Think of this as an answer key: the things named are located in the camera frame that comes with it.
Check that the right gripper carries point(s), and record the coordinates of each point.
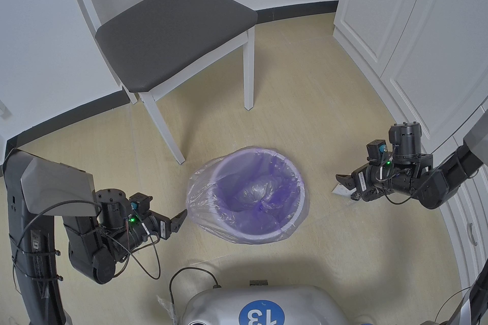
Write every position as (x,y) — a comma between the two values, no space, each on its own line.
(375,184)

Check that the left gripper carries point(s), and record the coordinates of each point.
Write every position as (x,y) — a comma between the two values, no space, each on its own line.
(152,230)

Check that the purple plastic bag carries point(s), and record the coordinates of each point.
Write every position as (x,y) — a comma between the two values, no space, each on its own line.
(236,186)

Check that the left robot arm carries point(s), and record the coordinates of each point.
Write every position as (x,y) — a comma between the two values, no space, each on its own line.
(38,201)

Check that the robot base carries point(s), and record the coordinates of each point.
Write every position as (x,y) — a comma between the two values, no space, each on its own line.
(228,308)

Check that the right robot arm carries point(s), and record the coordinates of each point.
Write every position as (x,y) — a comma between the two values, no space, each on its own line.
(438,186)

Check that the white trash bin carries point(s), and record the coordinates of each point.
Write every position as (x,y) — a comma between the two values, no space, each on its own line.
(247,238)

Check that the white wardrobe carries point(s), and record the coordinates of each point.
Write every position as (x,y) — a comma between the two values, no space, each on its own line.
(419,30)

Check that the white chair grey seat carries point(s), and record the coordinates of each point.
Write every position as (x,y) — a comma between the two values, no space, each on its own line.
(171,34)

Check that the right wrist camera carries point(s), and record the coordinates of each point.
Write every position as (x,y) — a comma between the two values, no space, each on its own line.
(376,152)

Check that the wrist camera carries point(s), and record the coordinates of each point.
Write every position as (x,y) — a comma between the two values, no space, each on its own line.
(376,152)
(141,204)

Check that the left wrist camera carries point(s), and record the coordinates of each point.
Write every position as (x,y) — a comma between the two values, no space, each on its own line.
(141,204)

